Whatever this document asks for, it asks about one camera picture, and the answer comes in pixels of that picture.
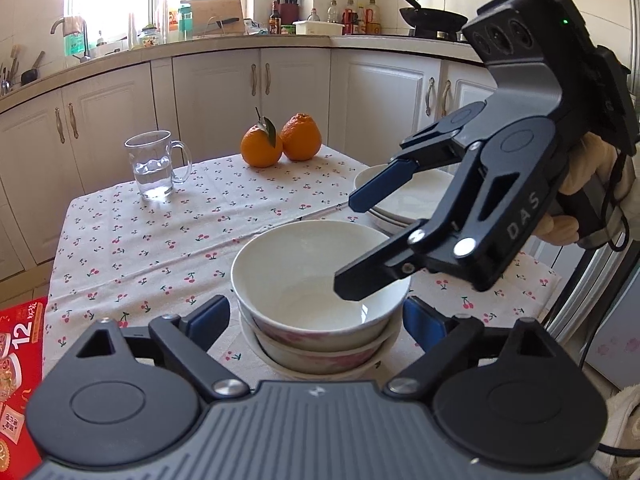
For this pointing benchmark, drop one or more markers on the knife block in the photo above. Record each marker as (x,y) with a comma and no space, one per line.
(289,11)

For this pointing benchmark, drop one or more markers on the gloved right hand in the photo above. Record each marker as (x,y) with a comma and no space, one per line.
(593,157)

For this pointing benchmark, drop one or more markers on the glass mug with water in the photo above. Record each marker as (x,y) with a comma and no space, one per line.
(150,159)

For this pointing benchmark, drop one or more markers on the cherry print tablecloth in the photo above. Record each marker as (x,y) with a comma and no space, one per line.
(122,257)

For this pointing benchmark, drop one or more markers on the white rectangular tray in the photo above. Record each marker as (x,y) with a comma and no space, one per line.
(318,28)

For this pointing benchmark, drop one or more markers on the orange with leaf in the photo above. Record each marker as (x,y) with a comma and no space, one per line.
(261,146)

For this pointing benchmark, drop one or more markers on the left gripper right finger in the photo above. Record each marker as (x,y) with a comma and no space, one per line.
(450,347)

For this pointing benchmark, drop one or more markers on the bumpy orange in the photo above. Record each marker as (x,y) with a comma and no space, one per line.
(301,138)

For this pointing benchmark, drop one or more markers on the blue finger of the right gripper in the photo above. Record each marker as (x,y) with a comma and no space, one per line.
(394,175)
(391,261)

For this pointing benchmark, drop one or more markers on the black wok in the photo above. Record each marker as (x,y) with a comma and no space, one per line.
(428,23)

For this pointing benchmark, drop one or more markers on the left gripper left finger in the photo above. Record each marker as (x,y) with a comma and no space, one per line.
(184,342)

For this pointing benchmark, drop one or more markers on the kitchen faucet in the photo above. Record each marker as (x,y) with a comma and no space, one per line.
(75,37)

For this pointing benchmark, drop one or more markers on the red drink carton box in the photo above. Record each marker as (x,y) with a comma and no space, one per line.
(21,335)

